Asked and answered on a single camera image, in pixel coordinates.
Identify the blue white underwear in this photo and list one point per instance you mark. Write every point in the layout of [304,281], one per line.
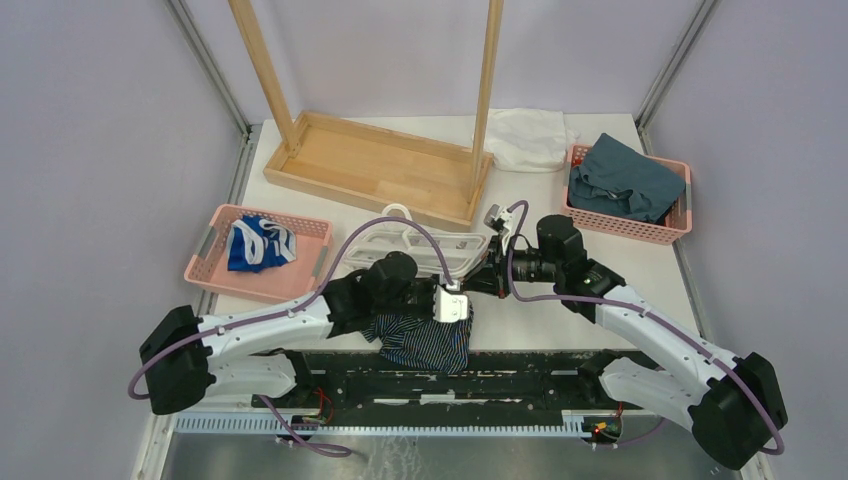
[255,244]

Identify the pink basket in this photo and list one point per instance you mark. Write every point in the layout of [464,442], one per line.
[207,267]
[674,225]

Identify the teal grey underwear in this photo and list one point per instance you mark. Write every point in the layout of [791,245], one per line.
[614,179]

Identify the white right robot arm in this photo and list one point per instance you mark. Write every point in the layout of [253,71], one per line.
[732,405]

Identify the pink basket left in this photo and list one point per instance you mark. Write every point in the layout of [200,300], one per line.
[207,267]

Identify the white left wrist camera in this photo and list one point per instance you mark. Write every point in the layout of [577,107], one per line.
[450,305]

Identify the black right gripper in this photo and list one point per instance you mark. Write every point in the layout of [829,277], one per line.
[491,277]

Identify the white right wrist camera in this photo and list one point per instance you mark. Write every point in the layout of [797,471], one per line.
[502,222]

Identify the wooden hanger rack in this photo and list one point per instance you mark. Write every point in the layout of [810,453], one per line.
[371,167]

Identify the pink basket right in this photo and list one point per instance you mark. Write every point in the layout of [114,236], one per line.
[674,225]

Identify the white folded cloth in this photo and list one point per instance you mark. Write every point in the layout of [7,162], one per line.
[525,140]

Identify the white slotted cable duct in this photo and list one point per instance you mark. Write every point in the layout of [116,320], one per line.
[267,424]

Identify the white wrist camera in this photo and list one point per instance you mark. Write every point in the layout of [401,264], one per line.
[450,305]
[502,222]

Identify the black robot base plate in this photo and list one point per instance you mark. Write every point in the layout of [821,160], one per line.
[497,389]

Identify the white plastic clip hanger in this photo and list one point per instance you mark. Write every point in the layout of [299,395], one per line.
[435,252]

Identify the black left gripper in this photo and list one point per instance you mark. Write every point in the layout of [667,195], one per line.
[430,283]

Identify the navy striped boxer underwear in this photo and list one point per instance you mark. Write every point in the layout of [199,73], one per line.
[422,343]

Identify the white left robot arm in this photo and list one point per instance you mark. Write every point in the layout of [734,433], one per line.
[187,357]

